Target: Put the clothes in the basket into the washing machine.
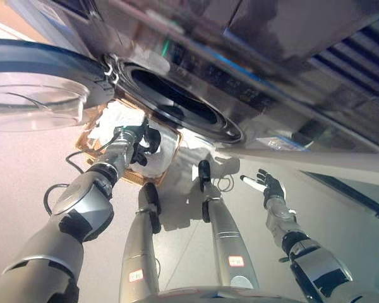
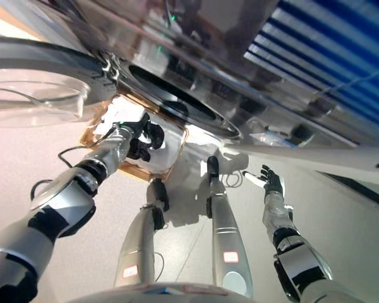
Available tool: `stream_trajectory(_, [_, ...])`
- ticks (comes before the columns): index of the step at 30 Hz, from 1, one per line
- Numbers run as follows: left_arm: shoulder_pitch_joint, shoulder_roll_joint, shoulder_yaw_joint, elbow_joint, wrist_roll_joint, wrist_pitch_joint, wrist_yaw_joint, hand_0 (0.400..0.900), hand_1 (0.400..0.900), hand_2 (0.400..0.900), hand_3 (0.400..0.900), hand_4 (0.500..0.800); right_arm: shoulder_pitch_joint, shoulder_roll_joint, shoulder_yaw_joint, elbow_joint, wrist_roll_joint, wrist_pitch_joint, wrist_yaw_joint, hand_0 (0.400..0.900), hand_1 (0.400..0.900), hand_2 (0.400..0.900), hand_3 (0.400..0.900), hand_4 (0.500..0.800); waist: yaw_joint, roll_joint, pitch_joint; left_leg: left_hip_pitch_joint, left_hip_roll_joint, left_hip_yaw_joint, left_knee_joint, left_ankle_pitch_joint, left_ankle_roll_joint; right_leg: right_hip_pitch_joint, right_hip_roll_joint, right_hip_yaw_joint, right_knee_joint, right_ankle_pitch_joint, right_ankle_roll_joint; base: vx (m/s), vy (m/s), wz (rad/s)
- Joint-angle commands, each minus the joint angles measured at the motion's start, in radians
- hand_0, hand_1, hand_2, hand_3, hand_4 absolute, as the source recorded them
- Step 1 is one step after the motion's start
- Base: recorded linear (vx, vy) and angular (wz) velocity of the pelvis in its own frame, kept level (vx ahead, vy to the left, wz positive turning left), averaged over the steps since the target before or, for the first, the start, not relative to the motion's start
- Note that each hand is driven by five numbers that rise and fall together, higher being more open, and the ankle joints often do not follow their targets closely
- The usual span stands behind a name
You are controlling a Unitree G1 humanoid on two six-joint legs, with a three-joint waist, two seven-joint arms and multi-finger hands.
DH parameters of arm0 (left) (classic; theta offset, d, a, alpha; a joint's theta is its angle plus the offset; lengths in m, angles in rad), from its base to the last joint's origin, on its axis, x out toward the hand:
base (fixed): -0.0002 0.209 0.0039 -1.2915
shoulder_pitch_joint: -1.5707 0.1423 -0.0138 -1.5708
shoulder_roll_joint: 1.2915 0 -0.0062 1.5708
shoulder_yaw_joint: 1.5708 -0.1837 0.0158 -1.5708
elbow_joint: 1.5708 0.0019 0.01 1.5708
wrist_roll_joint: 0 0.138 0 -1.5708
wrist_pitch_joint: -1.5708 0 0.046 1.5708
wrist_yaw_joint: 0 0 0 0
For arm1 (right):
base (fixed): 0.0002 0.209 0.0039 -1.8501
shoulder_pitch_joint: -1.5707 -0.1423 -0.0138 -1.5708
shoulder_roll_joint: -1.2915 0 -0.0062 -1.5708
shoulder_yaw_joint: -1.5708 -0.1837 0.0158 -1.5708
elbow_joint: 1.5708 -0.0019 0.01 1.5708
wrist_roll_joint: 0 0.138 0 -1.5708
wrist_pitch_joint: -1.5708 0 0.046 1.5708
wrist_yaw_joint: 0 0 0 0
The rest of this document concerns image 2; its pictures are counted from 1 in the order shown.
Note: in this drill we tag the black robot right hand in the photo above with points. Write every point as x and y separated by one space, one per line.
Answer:
273 181

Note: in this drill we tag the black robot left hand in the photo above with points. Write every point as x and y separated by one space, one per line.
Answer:
139 148

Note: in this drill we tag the black garment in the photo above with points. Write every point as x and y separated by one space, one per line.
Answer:
155 134

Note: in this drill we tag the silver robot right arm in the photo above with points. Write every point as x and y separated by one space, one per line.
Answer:
303 262

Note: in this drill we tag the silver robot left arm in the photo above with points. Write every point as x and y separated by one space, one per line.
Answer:
66 195

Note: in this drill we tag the wicker laundry basket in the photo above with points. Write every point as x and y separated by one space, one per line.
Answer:
135 172

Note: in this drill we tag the dark grey washing machine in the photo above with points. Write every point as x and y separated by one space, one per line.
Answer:
208 91

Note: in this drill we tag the round washing machine door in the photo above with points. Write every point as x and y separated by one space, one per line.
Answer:
50 57

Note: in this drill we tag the blue energy label sticker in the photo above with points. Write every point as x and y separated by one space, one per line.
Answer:
268 139

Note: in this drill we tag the black robot left foot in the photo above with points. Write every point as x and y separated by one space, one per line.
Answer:
160 192

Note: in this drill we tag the black robot foot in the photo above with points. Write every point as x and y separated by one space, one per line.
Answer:
213 167
160 192

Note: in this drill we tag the black robot right foot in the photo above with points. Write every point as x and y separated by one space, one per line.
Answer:
213 167

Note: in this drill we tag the silver robot right leg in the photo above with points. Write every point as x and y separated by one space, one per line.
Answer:
227 233

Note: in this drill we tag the silver robot leg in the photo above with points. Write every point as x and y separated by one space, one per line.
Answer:
135 243
227 233

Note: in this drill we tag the silver robot left leg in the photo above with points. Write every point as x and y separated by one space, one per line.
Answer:
135 243

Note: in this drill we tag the grey robot torso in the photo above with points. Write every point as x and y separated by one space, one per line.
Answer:
151 295

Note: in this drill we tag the dark grey dryer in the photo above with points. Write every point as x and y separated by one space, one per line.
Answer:
227 22

